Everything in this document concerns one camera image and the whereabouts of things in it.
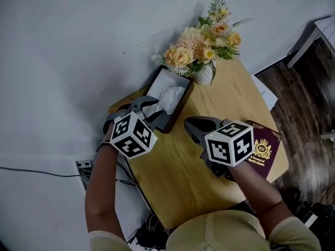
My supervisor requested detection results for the white box device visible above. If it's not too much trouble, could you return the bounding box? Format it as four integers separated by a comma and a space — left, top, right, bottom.
300, 210, 316, 227

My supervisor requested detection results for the grey wall cable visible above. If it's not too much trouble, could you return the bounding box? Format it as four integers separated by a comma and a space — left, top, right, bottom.
0, 166, 81, 178

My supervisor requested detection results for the person's cream knit sweater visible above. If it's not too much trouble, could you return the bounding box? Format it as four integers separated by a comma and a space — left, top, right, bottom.
88, 209, 323, 251

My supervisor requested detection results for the yellow and peach flower bouquet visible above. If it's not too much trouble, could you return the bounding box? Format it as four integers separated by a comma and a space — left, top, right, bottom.
151, 0, 256, 86

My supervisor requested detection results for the white low cabinet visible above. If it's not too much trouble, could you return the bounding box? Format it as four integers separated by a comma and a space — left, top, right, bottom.
73, 158, 154, 243

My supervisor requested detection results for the white slatted desk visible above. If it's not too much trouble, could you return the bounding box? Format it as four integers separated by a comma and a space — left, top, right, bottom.
286, 15, 335, 141

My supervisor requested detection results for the dark brown tissue box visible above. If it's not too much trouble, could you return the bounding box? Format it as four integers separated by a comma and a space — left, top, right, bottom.
142, 64, 195, 134

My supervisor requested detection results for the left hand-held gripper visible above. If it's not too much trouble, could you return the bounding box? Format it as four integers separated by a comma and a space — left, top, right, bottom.
103, 96, 164, 160

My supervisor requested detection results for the person's left forearm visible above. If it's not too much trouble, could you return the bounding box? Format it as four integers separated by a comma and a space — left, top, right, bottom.
84, 142, 127, 242

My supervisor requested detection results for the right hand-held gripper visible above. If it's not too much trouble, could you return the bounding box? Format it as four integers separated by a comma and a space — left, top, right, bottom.
183, 116, 255, 178

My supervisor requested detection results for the small wooden table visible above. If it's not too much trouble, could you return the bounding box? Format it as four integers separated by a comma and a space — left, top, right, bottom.
108, 56, 290, 230

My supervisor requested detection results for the maroon gold-printed book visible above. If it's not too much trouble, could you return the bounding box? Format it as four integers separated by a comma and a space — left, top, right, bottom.
227, 119, 282, 180

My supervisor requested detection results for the white textured vase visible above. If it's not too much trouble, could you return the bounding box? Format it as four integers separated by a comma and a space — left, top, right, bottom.
194, 64, 214, 86

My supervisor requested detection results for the person's right forearm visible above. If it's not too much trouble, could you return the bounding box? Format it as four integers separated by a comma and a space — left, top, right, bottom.
226, 161, 294, 241

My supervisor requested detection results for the black wrist band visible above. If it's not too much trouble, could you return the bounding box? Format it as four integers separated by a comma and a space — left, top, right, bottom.
96, 139, 113, 153

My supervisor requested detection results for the white flat panel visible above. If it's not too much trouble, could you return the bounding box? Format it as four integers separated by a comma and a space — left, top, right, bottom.
250, 74, 279, 112

